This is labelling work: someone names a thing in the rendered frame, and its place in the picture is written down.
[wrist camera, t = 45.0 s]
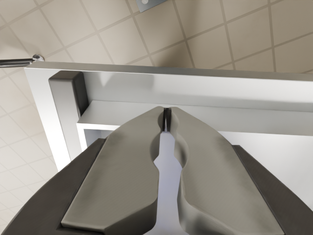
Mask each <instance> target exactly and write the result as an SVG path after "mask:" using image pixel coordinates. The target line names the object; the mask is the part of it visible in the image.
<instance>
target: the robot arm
mask: <svg viewBox="0 0 313 235"><path fill-rule="evenodd" d="M165 120H166V124H167V131H169V132H170V134H171V135H172V136H173V138H174V139H175V146H174V157H175V158H176V159H177V160H178V162H179V163H180V165H181V167H182V170H181V175H180V182H179V188H178V194H177V208H178V217H179V223H180V226H181V228H182V229H183V230H184V231H185V232H186V233H188V234H189V235H313V211H312V210H311V209H310V208H309V207H308V206H307V205H306V204H305V203H304V202H303V201H302V200H301V199H300V198H299V197H298V196H297V195H296V194H295V193H294V192H293V191H291V190H290V189H289V188H288V187H287V186H286V185H285V184H283V183H282V182H281V181H280V180H279V179H278V178H277V177H275V176H274V175H273V174H272V173H271V172H270V171H269V170H267V169H266V168H265V167H264V166H263V165H262V164H261V163H259V162H258V161H257V160H256V159H255V158H254V157H253V156H252V155H251V154H249V153H248V152H247V151H246V150H245V149H244V148H243V147H241V146H240V145H232V144H231V143H230V142H229V141H228V140H227V139H226V138H225V137H223V136H222V135H221V134H220V133H219V132H217V131H216V130H215V129H213V128H212V127H210V126H209V125H208V124H206V123H204V122H202V121H201V120H199V119H197V118H196V117H194V116H192V115H191V114H189V113H187V112H185V111H184V110H182V109H180V108H178V107H169V108H164V107H162V106H157V107H155V108H153V109H151V110H149V111H147V112H145V113H143V114H141V115H139V116H137V117H135V118H133V119H131V120H130V121H128V122H126V123H124V124H123V125H121V126H119V127H118V128H117V129H115V130H114V131H113V132H111V133H110V134H109V135H108V136H107V137H106V138H98V139H97V140H96V141H95V142H93V143H92V144H91V145H90V146H89V147H87V148H86V149H85V150H84V151H83V152H81V153H80V154H79V155H78V156H77V157H76V158H74V159H73V160H72V161H71V162H70V163H68V164H67V165H66V166H65V167H64V168H62V169H61V170H60V171H59V172H58V173H57V174H56V175H54V176H53V177H52V178H51V179H50V180H49V181H47V182H46V183H45V184H44V185H43V186H42V187H41V188H40V189H39V190H38V191H37V192H36V193H35V194H34V195H33V196H32V197H31V198H30V199H29V200H28V201H27V202H26V203H25V204H24V206H23V207H22V208H21V209H20V210H19V211H18V213H17V214H16V215H15V216H14V217H13V219H12V220H11V221H10V222H9V224H8V225H7V226H6V228H5V229H4V230H3V232H2V233H1V235H143V234H145V233H147V232H148V231H150V230H152V229H153V227H154V226H155V224H156V221H157V201H158V187H159V170H158V168H157V167H156V165H155V164H154V160H155V159H156V158H157V157H158V156H159V148H160V134H161V133H162V132H163V131H165Z"/></svg>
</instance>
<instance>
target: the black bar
mask: <svg viewBox="0 0 313 235"><path fill-rule="evenodd" d="M48 83H49V86H50V89H51V93H52V97H53V100H54V104H55V108H56V111H57V115H58V119H59V122H60V125H61V130H62V133H63V136H64V140H65V144H66V147H67V151H68V155H69V158H70V161H72V160H73V159H74V158H76V157H77V156H78V155H79V154H80V153H81V152H82V147H81V143H80V138H79V133H78V129H77V124H76V123H77V122H78V120H79V119H80V117H81V116H82V115H83V113H84V112H85V110H86V109H87V108H88V106H89V104H88V96H87V91H86V85H85V80H84V74H83V72H82V71H71V70H60V71H58V72H57V73H56V74H54V75H53V76H51V77H50V78H49V79H48Z"/></svg>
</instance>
